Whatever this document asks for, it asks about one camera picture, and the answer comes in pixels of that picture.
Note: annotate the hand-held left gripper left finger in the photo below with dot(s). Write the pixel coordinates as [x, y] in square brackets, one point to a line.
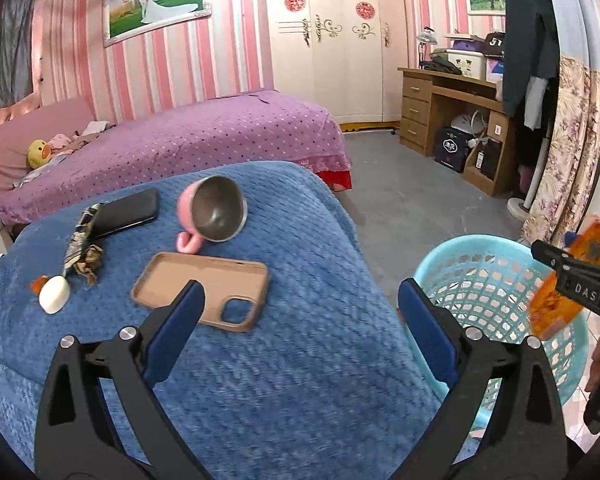
[175, 332]

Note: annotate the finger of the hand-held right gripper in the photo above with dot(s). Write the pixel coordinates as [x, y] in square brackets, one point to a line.
[580, 289]
[550, 255]

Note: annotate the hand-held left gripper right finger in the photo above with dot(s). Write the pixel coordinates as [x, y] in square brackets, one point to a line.
[427, 332]

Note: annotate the orange plastic bag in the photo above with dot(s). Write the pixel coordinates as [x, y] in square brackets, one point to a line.
[550, 310]

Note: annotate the light blue plastic basket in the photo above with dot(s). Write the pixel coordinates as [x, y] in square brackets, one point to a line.
[460, 252]

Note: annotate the person's right hand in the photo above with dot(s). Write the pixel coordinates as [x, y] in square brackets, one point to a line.
[597, 360]

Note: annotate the brown phone case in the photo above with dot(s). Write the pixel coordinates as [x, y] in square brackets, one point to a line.
[155, 285]

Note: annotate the white standing fan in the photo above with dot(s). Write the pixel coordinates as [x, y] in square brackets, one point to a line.
[517, 207]

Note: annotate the floral curtain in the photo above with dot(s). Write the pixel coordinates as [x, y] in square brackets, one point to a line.
[565, 160]

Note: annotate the black box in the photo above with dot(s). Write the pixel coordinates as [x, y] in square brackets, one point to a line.
[490, 157]

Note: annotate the white soap bar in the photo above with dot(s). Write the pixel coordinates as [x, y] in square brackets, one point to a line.
[54, 295]

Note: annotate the black phone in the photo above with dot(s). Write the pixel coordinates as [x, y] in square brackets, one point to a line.
[127, 211]

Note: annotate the pink steel mug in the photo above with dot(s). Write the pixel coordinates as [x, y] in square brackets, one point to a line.
[215, 207]

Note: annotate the black paper bag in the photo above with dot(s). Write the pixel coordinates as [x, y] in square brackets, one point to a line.
[450, 147]

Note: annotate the small orange scrap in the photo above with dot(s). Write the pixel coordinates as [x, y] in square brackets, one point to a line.
[36, 285]

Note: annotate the grey hanging garment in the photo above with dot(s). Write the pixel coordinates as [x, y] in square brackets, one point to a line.
[534, 102]

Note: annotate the small white fan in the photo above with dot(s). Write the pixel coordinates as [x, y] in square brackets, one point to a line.
[467, 121]

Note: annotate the purple polka-dot bed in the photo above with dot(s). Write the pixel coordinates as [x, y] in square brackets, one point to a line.
[180, 145]

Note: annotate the wooden desk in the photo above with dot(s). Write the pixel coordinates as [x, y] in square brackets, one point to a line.
[415, 110]

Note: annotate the white storage box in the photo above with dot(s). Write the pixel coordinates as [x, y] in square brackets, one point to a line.
[472, 67]

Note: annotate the black printed bag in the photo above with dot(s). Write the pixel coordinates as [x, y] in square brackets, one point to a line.
[494, 45]

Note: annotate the dark clothes pile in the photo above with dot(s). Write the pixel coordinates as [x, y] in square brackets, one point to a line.
[442, 65]

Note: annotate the white cloth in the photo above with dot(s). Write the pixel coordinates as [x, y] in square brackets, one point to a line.
[97, 127]

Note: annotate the dark hanging jacket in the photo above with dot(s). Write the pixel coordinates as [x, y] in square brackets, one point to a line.
[527, 35]

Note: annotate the pink plush toy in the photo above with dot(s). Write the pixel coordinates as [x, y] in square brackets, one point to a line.
[60, 141]

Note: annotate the yellow duck plush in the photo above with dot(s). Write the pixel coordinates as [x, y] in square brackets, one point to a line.
[37, 154]

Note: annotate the desk lamp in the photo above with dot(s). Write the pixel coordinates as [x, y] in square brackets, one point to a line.
[426, 37]

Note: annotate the pink covered headboard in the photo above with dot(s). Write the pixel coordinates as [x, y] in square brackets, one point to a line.
[10, 135]

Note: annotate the white wardrobe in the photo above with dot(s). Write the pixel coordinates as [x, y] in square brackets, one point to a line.
[330, 75]

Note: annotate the pink shiny curtain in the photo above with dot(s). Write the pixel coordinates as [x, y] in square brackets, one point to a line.
[5, 112]

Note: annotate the framed wedding picture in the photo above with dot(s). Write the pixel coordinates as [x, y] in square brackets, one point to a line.
[155, 2]

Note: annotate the grey curtain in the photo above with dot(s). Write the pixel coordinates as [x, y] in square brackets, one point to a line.
[5, 45]

